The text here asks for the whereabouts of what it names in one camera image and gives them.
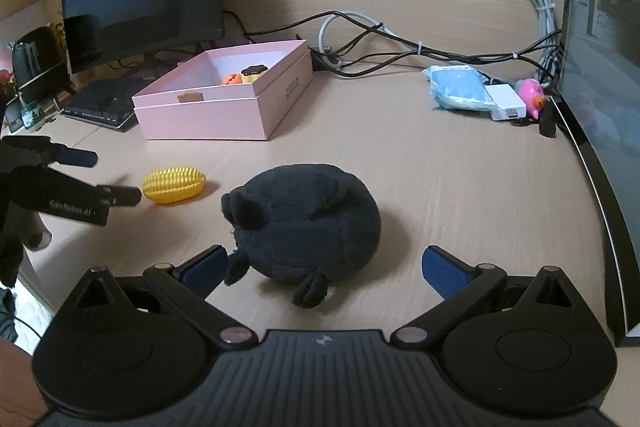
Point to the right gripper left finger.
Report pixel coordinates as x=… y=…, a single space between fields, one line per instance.
x=182 y=292

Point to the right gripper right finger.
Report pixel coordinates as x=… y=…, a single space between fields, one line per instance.
x=466 y=292

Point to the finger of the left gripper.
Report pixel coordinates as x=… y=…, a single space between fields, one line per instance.
x=51 y=152
x=68 y=192

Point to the yellow corn toy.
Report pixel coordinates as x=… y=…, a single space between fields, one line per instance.
x=175 y=184

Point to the black plush toy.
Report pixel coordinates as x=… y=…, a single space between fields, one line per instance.
x=311 y=225

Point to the orange plastic pumpkin toy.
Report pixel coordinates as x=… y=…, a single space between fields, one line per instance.
x=235 y=78

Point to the yellow pudding toy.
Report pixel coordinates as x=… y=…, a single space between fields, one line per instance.
x=252 y=73

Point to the white adapter box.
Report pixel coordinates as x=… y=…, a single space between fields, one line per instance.
x=507 y=104

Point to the pink pig toy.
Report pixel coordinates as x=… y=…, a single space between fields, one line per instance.
x=532 y=94

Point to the black keyboard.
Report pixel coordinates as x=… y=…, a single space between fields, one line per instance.
x=107 y=102

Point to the black desk item left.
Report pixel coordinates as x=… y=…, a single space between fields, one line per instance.
x=39 y=67

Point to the pink cardboard box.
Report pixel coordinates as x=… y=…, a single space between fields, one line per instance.
x=191 y=103

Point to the blue tissue pack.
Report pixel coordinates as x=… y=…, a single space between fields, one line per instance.
x=458 y=87

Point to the computer case glass panel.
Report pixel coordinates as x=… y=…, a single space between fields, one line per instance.
x=599 y=102

